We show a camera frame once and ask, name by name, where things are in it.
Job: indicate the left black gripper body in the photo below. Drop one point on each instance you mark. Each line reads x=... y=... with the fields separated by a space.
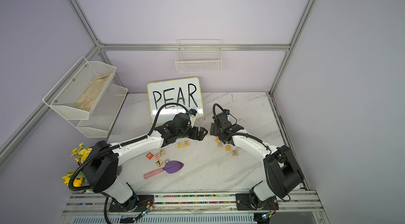
x=191 y=133

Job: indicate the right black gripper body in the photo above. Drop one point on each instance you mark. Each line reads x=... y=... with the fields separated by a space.
x=214 y=131

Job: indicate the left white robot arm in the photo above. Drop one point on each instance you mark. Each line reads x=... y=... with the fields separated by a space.
x=101 y=166

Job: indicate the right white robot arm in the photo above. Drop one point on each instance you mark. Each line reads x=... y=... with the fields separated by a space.
x=282 y=171

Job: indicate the whiteboard with PEAR text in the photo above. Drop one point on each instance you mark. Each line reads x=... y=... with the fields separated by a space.
x=185 y=91

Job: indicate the black Z letter block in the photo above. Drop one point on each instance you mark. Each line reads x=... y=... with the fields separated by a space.
x=159 y=163

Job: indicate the red B letter block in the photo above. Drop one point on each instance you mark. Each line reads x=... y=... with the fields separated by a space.
x=149 y=156

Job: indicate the purple pink toy trowel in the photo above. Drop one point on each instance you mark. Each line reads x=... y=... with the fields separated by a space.
x=170 y=167

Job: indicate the lower white mesh shelf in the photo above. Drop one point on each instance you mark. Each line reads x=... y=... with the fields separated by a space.
x=102 y=119

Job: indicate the white mesh shelf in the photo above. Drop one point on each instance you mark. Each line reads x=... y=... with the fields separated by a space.
x=63 y=96
x=102 y=119

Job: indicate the beige cloth in shelf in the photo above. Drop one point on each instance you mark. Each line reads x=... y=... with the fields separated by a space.
x=87 y=100

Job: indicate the yellow flower bouquet vase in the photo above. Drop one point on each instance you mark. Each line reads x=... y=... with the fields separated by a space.
x=81 y=153

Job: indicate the upper white mesh shelf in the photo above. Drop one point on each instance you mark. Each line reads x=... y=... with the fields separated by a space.
x=63 y=96

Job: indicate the sunflower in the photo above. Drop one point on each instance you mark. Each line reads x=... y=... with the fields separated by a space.
x=77 y=182

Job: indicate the white wire wall basket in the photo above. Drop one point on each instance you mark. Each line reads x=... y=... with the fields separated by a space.
x=199 y=55

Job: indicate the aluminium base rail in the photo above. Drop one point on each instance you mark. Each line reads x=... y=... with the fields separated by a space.
x=302 y=207

